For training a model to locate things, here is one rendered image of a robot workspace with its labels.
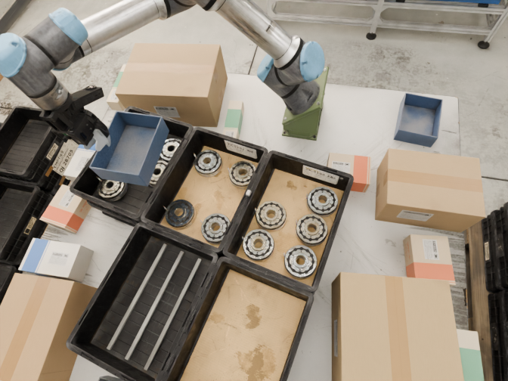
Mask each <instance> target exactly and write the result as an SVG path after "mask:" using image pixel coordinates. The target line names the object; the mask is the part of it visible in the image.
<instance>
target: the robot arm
mask: <svg viewBox="0 0 508 381"><path fill-rule="evenodd" d="M196 4H198V5H199V6H200V7H201V8H202V9H204V10H205V11H215V12H217V13H218V14H219V15H221V16H222V17H223V18H224V19H226V21H227V22H229V23H230V24H231V25H233V26H234V27H235V28H236V29H238V30H239V31H240V32H242V34H244V35H245V36H246V37H247V38H248V39H250V40H251V41H252V42H254V43H255V44H256V45H258V46H259V47H260V48H261V49H262V50H263V51H264V52H266V53H267V54H266V56H265V57H264V59H263V60H262V62H261V63H260V65H259V68H258V69H257V76H258V78H259V79H260V80H261V81H262V82H263V83H265V84H266V85H267V86H268V87H269V88H270V89H271V90H272V91H273V92H275V93H276V94H277V95H278V96H279V97H281V98H282V99H283V102H284V103H285V105H286V106H287V109H288V111H290V112H291V113H292V114H294V115H299V114H301V113H304V112H305V111H306V110H307V109H309V108H310V107H311V106H312V104H313V103H314V102H315V101H316V100H317V98H318V95H319V93H320V86H319V84H318V83H317V82H316V81H314V79H317V78H318V77H319V76H320V75H321V74H322V72H323V70H324V64H325V59H324V52H323V49H322V47H321V46H320V45H319V44H318V43H316V42H311V41H310V42H304V41H303V40H302V39H301V38H300V37H299V36H298V35H293V36H291V35H289V34H288V33H287V32H286V31H285V30H284V29H283V28H281V27H280V26H279V25H278V24H277V23H276V22H275V21H274V20H272V19H271V18H270V17H269V16H268V15H267V14H266V13H265V12H264V11H263V10H262V9H261V8H260V7H259V6H258V5H256V4H255V3H254V2H253V1H252V0H123V1H121V2H119V3H117V4H114V5H112V6H110V7H108V8H106V9H103V10H102V11H99V12H97V13H96V14H93V15H91V16H89V17H86V18H85V19H83V20H80V19H79V18H78V17H77V16H76V15H75V14H73V13H72V12H71V11H69V10H67V9H66V8H58V9H57V10H56V11H54V12H53V13H52V14H49V15H48V16H47V17H46V18H45V19H44V20H43V21H42V22H41V23H39V24H38V25H37V26H35V27H34V28H33V29H32V30H30V31H29V32H28V33H27V34H26V35H25V36H22V37H21V38H20V37H19V36H17V35H16V34H13V33H4V34H1V35H0V73H1V74H2V75H3V76H4V77H6V78H7V79H8V80H9V81H11V82H12V83H13V84H14V85H15V86H16V87H18V88H19V89H20V90H21V91H22V92H23V93H24V94H25V95H26V96H27V97H28V98H29V99H30V100H31V101H32V102H34V103H35V104H36V105H37V106H38V107H40V108H41V109H43V111H42V112H41V114H40V115H39V117H40V118H41V119H43V120H44V121H45V122H46V123H47V124H49V125H50V127H52V128H53V129H52V130H51V131H52V132H53V133H55V134H56V136H58V137H59V138H60V139H61V140H62V141H64V142H65V143H67V141H68V139H69V140H71V139H72V140H74V141H76V142H77V143H78V144H81V145H83V147H84V148H85V149H86V150H89V149H90V148H91V147H92V146H93V145H94V144H95V150H96V151H101V150H102V148H103V147H104V146H105V145H107V146H108V147H109V146H110V144H111V140H110V133H109V131H108V128H107V127H106V125H105V124H104V123H103V122H102V121H100V119H99V118H97V117H96V115H94V114H93V113H92V112H91V111H89V110H86V109H85V108H84V106H86V105H88V104H90V103H92V102H94V101H96V100H98V99H100V98H102V97H104V93H103V89H102V87H97V86H95V85H90V86H87V87H86V88H84V89H81V90H79V91H76V92H74V93H72V94H70V93H69V92H68V91H67V88H66V87H65V86H64V85H63V84H62V83H61V82H60V81H59V80H58V79H57V77H56V76H55V75H54V74H53V73H52V72H51V70H54V71H63V70H66V69H68V68H69V67H70V66H71V64H72V63H74V62H76V61H78V60H80V59H82V58H84V57H86V56H87V55H89V54H91V53H93V52H95V51H97V50H99V49H101V48H103V47H105V46H107V45H109V44H110V43H112V42H115V41H116V40H118V39H121V38H122V37H124V36H127V35H128V34H130V33H132V32H134V31H135V30H137V29H140V28H141V27H143V26H146V25H148V24H149V23H152V22H153V21H155V20H157V19H160V20H166V19H168V18H170V17H172V16H174V15H176V14H179V13H181V12H183V11H186V10H188V9H190V8H192V7H193V6H194V5H196ZM57 133H63V134H64V135H65V137H64V139H62V137H61V136H59V135H58V134H57Z"/></svg>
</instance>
